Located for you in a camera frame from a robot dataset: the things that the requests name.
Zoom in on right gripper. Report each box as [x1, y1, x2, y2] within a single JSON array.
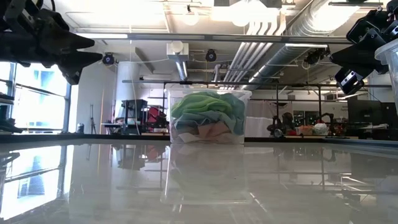
[[329, 4, 398, 75]]

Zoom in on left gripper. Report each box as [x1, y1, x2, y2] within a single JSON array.
[[0, 0, 103, 85]]

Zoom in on light blue towel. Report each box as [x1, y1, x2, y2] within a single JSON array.
[[173, 92, 246, 136]]

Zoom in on green towel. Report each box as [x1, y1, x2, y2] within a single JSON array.
[[170, 92, 234, 119]]

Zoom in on white towel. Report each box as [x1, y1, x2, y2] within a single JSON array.
[[178, 132, 203, 144]]

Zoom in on pink towel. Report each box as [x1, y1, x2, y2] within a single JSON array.
[[170, 121, 233, 141]]

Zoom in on clear plastic bin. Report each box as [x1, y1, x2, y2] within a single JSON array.
[[374, 39, 398, 113], [166, 89, 252, 145]]

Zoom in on round black ceiling fixture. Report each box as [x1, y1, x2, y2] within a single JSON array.
[[205, 49, 218, 63], [102, 52, 116, 67]]

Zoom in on black ceiling equipment cluster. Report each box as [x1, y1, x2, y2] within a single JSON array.
[[304, 46, 331, 65]]

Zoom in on black monitor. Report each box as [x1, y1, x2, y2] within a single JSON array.
[[346, 99, 383, 126], [381, 102, 398, 129]]

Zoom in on large bright window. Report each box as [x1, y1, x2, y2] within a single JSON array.
[[14, 62, 72, 132]]

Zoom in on black tripod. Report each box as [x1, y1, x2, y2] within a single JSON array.
[[89, 104, 98, 135]]

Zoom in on white plastic bag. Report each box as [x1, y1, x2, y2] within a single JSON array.
[[312, 123, 329, 136]]

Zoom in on black equipment rack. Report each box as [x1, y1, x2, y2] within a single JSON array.
[[120, 99, 149, 134]]

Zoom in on person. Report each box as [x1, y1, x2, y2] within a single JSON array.
[[281, 111, 295, 135]]

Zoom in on white ceiling box unit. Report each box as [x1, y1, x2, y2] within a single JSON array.
[[166, 40, 190, 62]]

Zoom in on red object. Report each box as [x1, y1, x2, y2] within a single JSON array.
[[146, 105, 169, 129]]

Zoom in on white ceiling pipes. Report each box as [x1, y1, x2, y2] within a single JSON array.
[[222, 12, 287, 91]]

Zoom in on long ceiling light bar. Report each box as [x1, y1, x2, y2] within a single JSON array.
[[74, 32, 352, 44]]

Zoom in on white curtain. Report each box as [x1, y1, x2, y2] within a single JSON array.
[[248, 99, 293, 138]]

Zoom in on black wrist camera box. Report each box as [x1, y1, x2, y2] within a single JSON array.
[[334, 67, 365, 96]]

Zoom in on black pipe frame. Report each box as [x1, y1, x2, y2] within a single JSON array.
[[161, 81, 396, 133]]

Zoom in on silver ventilation duct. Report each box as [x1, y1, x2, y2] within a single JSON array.
[[242, 0, 361, 91]]

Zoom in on black aluminium table frame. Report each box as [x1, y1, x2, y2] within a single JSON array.
[[0, 133, 398, 149]]

